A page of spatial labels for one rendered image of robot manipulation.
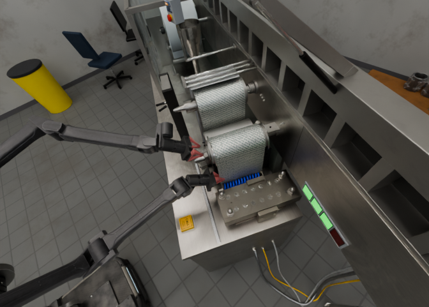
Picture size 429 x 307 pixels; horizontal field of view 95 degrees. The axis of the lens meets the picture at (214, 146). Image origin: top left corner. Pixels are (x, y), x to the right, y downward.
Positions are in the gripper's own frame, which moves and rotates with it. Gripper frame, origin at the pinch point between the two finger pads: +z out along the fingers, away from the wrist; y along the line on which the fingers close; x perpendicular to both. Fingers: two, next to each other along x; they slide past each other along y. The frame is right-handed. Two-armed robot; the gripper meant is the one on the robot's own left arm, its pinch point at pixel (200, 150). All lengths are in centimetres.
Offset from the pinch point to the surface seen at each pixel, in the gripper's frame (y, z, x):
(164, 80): -31.7, -18.7, 12.8
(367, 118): 37, 4, 54
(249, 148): 10.2, 13.8, 16.3
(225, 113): -13.4, 10.1, 15.8
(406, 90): -78, 281, 93
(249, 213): 29.3, 23.5, -7.2
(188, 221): 19.0, 6.6, -34.7
